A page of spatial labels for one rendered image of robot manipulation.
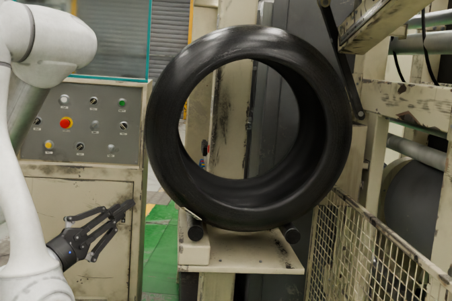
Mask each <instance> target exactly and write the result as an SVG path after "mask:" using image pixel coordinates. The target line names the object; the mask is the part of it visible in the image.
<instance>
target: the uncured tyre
mask: <svg viewBox="0 0 452 301"><path fill-rule="evenodd" d="M243 59H251V60H256V61H258V62H262V63H264V64H266V65H268V66H270V67H271V68H273V69H274V70H275V71H277V72H278V73H279V74H280V75H281V76H282V77H283V78H284V79H285V80H286V82H287V83H288V84H289V86H290V88H291V89H292V91H293V93H294V95H295V99H296V101H297V106H298V111H299V124H298V129H297V134H296V137H295V140H294V142H293V145H292V147H291V148H290V150H289V152H288V153H287V154H286V156H285V157H284V158H283V159H282V160H281V161H280V162H279V163H278V164H277V165H276V166H274V167H273V168H271V169H270V170H269V171H267V172H265V173H263V174H261V175H258V176H255V177H251V178H247V179H227V178H223V177H219V176H216V175H213V174H212V173H209V172H208V171H206V170H204V169H203V168H202V167H200V166H199V165H198V164H197V163H195V162H194V161H193V159H192V158H191V157H190V155H189V154H188V153H187V151H186V149H185V148H184V145H183V144H182V141H181V138H180V134H179V130H178V125H179V121H180V116H181V113H182V109H183V107H184V104H185V103H186V100H187V99H188V97H189V95H190V94H191V92H192V91H193V89H194V88H195V87H196V86H197V85H198V84H199V83H200V82H201V81H202V80H203V79H204V78H205V77H206V76H207V75H208V74H210V73H211V72H213V71H214V70H216V69H217V68H219V67H221V66H223V65H226V64H228V63H231V62H234V61H237V60H243ZM351 141H352V113H351V108H350V102H349V99H348V96H347V93H346V90H345V88H344V85H343V83H342V81H341V79H340V77H339V76H338V74H337V72H336V71H335V69H334V67H333V66H332V65H331V64H330V62H329V61H328V60H327V58H326V57H325V56H324V55H323V54H322V53H321V52H320V51H319V50H318V49H316V48H315V47H314V46H312V45H311V44H310V43H308V42H307V41H305V40H304V39H302V38H300V37H298V36H296V35H294V34H292V33H290V32H288V31H285V30H282V29H279V28H275V27H271V26H263V25H256V24H246V25H237V26H229V27H226V28H221V29H219V30H215V31H213V32H210V33H208V34H205V35H203V36H201V37H200V38H198V39H196V40H195V41H193V42H191V43H190V44H189V45H187V46H186V47H185V48H183V49H182V50H181V51H179V53H177V55H175V57H173V58H172V60H171V61H170V62H169V63H168V64H167V66H166V67H165V68H164V70H163V71H162V73H161V74H160V76H159V78H158V80H157V81H156V83H155V85H154V88H153V90H152V92H151V95H150V98H149V101H148V104H147V110H146V114H145V146H146V150H147V156H148V159H149V162H150V165H151V168H152V170H153V172H154V174H155V176H156V178H157V180H158V182H159V184H160V185H161V186H162V188H163V190H164V191H165V192H166V194H167V195H168V196H169V197H170V198H171V199H172V200H173V201H174V202H175V203H176V204H177V205H178V206H179V207H181V208H186V209H188V210H189V211H191V212H192V213H193V214H195V215H196V216H198V217H199V218H201V219H202V220H201V221H202V222H204V223H206V224H209V225H211V226H214V227H217V228H221V229H224V230H231V231H237V232H258V231H263V230H270V229H273V228H277V227H280V226H283V225H286V224H288V223H290V222H292V221H294V220H296V219H298V218H300V217H302V216H303V215H305V214H306V213H308V212H309V211H310V210H312V209H313V208H314V207H316V206H317V205H318V204H319V203H320V202H321V201H322V200H323V199H324V198H325V197H326V196H327V195H328V193H329V192H330V191H331V189H332V188H333V187H334V185H335V184H336V182H337V180H338V178H339V177H340V175H341V173H342V171H343V169H344V166H345V164H346V161H347V158H348V154H349V151H350V146H351Z"/></svg>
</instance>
